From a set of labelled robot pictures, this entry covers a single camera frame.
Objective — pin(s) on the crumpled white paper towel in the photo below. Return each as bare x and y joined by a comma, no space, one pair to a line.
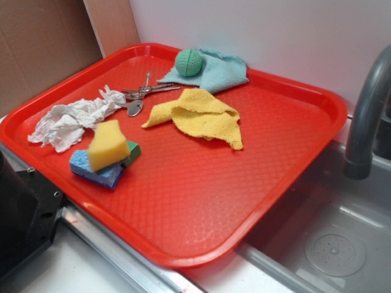
65,124

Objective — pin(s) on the silver key bunch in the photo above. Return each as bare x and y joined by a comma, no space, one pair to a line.
135,98

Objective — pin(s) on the green sponge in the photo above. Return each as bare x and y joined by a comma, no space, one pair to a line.
135,153

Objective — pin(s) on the green dimpled ball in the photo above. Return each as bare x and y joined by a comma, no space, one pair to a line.
188,62

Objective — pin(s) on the yellow cloth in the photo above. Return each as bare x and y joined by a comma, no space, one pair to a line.
197,113

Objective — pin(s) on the brown cardboard panel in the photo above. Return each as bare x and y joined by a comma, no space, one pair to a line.
45,42

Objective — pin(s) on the metal rail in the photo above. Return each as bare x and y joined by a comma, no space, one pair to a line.
86,257

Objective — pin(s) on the light blue cloth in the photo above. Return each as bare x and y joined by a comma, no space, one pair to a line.
219,72

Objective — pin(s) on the grey sink basin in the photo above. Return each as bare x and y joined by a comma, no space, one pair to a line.
327,233

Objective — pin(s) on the red plastic tray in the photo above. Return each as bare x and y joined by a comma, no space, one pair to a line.
185,201

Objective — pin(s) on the yellow sponge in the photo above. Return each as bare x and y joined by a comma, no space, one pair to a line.
108,146

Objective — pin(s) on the grey faucet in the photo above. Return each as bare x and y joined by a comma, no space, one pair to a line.
369,132

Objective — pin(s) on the blue sponge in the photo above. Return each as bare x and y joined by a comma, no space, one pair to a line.
107,177

